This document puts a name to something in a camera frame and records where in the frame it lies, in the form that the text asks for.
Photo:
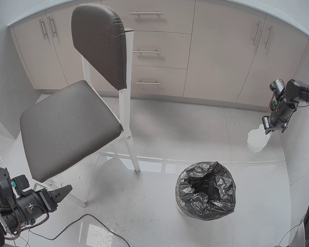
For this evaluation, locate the grey padded white chair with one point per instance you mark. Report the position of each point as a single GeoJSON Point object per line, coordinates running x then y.
{"type": "Point", "coordinates": [67, 127]}

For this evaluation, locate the beige floor cabinet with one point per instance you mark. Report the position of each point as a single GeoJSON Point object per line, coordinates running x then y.
{"type": "Point", "coordinates": [216, 47]}

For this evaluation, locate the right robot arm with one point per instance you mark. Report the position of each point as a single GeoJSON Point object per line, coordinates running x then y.
{"type": "Point", "coordinates": [297, 90]}

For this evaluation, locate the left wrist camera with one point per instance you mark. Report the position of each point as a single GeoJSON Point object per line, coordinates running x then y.
{"type": "Point", "coordinates": [22, 181]}

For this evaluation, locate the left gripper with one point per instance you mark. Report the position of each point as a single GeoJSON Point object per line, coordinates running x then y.
{"type": "Point", "coordinates": [31, 204]}

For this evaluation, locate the black plastic bag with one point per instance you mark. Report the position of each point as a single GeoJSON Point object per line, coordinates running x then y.
{"type": "Point", "coordinates": [216, 199]}

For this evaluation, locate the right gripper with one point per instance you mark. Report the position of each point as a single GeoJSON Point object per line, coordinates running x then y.
{"type": "Point", "coordinates": [280, 114]}

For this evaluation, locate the white paper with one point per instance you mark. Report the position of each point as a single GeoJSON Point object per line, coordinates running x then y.
{"type": "Point", "coordinates": [257, 140]}

